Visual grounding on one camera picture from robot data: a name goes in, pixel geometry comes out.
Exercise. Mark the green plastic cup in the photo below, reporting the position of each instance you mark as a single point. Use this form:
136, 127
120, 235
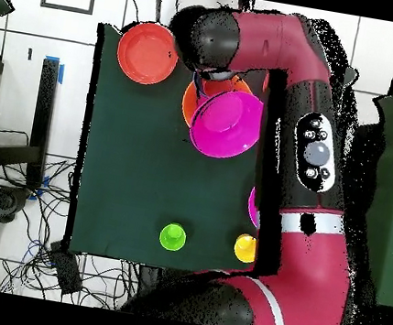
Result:
172, 237

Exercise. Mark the black power box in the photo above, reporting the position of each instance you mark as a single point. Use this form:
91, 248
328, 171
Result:
65, 268

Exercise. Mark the orange large bowl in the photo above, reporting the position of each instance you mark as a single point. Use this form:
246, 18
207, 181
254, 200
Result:
188, 105

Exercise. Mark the dark green tablecloth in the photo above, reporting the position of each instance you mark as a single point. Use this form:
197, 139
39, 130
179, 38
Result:
134, 178

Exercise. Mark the black frame stand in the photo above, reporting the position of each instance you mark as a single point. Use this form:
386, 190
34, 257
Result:
44, 107

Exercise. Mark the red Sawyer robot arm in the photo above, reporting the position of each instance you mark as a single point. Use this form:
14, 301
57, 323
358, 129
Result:
311, 274

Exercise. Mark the pink large bowl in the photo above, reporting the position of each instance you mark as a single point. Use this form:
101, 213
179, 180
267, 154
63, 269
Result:
224, 126
254, 207

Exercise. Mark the blue tape strip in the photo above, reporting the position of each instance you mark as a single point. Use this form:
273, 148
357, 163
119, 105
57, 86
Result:
61, 75

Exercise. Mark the black stand leg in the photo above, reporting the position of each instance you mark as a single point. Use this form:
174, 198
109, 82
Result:
157, 7
245, 3

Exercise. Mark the yellow plastic cup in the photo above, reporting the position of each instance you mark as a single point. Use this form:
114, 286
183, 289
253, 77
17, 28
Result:
244, 248

